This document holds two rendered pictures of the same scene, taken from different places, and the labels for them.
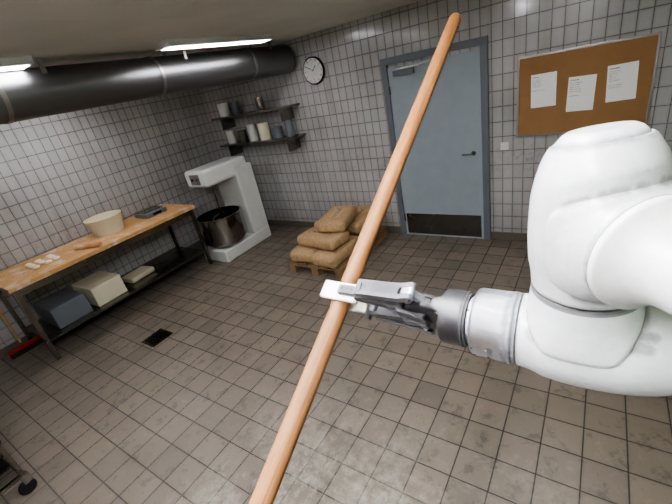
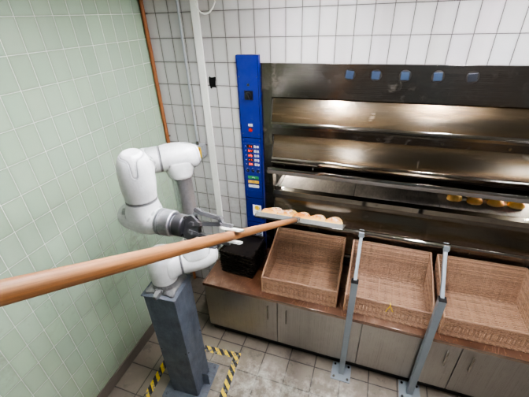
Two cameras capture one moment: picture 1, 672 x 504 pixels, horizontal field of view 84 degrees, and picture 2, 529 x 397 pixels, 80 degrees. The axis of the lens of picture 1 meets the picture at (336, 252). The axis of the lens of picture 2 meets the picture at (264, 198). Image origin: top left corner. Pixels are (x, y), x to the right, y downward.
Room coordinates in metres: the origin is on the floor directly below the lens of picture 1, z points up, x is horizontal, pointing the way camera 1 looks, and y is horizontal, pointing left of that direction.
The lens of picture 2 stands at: (1.31, -0.14, 2.38)
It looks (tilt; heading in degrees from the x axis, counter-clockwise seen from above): 30 degrees down; 162
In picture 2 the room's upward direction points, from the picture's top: 2 degrees counter-clockwise
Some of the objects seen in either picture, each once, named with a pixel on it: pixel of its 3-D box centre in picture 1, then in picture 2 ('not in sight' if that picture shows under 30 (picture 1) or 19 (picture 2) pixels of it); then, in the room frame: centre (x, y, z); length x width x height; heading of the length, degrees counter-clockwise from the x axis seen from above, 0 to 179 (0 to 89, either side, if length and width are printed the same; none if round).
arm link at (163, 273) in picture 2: not in sight; (163, 262); (-0.19, -0.28, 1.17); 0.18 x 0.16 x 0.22; 90
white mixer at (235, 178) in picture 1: (226, 207); not in sight; (5.41, 1.45, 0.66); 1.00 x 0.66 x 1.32; 142
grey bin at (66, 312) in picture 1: (63, 307); not in sight; (3.85, 3.17, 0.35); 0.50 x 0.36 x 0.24; 52
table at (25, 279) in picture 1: (117, 269); not in sight; (4.40, 2.74, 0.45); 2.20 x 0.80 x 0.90; 142
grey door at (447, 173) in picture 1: (436, 152); not in sight; (4.25, -1.38, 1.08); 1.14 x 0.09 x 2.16; 52
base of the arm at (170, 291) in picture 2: not in sight; (164, 283); (-0.17, -0.30, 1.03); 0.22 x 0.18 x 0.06; 146
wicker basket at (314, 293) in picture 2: not in sight; (304, 264); (-0.34, 0.69, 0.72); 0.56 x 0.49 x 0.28; 53
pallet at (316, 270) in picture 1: (340, 248); not in sight; (4.44, -0.07, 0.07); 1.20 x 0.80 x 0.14; 142
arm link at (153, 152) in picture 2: not in sight; (146, 160); (-0.24, -0.24, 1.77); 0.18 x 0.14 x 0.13; 0
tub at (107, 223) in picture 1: (106, 224); not in sight; (4.57, 2.71, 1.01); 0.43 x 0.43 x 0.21
